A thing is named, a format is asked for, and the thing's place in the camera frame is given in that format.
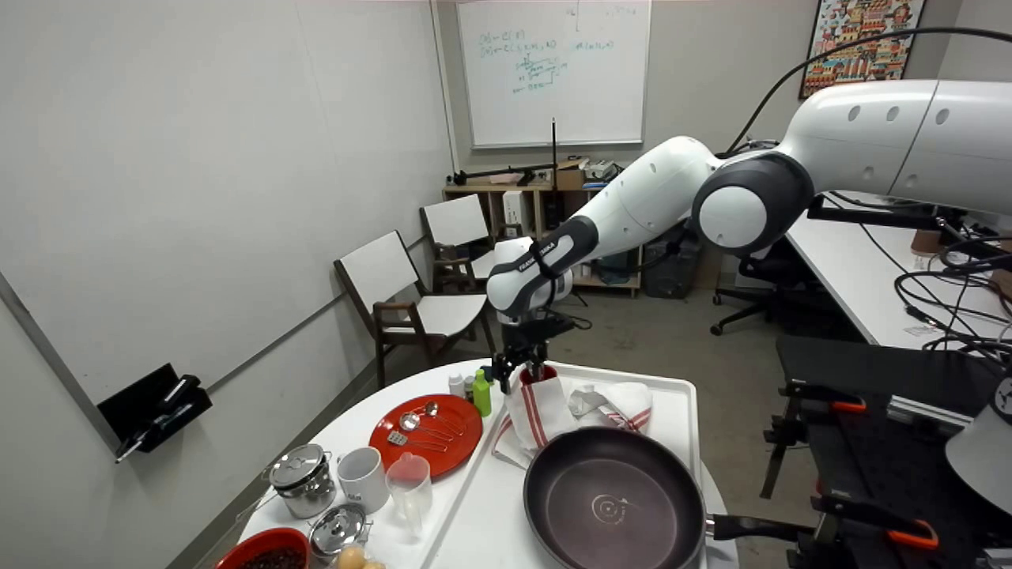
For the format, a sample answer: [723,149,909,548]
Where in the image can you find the colourful wall poster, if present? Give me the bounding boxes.
[798,0,929,103]

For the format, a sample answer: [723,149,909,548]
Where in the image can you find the black bin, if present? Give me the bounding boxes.
[641,230,705,300]

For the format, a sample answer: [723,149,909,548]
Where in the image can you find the glass jar with lid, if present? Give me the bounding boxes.
[265,440,337,522]

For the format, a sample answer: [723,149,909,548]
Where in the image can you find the black clamp orange handle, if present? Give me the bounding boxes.
[807,487,942,557]
[756,377,873,500]

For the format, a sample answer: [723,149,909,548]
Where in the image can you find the wooden shelf unit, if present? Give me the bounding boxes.
[441,153,647,298]

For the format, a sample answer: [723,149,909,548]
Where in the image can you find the large wall whiteboard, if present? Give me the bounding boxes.
[455,0,654,150]

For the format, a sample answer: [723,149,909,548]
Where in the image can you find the clear drinking glass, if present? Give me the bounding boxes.
[384,453,436,534]

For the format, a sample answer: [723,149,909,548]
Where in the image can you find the black tripod stand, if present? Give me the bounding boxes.
[539,120,568,239]

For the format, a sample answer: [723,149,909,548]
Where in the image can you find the green plastic bottle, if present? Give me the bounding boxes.
[468,365,501,419]

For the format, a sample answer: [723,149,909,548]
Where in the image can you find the white folding chair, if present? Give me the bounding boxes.
[332,226,501,393]
[421,193,539,298]

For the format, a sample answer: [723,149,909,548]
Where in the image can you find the red plate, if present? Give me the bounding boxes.
[366,388,488,484]

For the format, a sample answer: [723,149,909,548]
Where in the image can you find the silver aluminium bar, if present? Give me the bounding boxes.
[882,393,978,434]

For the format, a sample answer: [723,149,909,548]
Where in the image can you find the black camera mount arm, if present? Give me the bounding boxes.
[804,194,951,234]

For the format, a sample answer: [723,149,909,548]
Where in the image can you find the black perforated robot table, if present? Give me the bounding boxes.
[772,332,1012,569]

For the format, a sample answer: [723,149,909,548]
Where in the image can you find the black wall holder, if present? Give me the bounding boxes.
[94,360,215,467]

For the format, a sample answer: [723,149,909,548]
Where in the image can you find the black desk cables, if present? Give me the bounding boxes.
[857,216,1012,357]

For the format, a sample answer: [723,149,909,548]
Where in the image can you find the white desk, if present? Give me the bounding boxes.
[784,208,1012,357]

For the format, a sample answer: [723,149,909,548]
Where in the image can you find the small steel lidded jar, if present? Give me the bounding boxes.
[309,500,373,562]

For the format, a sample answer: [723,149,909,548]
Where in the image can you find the white mug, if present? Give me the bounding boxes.
[332,443,397,515]

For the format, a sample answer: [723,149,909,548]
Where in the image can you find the white red-striped towel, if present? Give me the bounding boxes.
[489,374,657,471]

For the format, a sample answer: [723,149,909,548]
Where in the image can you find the white tray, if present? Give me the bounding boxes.
[417,370,710,569]

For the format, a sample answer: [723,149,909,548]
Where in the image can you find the black frying pan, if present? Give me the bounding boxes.
[521,422,817,569]

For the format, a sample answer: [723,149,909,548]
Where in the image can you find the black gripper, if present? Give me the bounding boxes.
[489,308,581,394]

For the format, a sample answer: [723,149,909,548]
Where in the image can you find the black office chair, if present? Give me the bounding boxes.
[710,237,834,341]

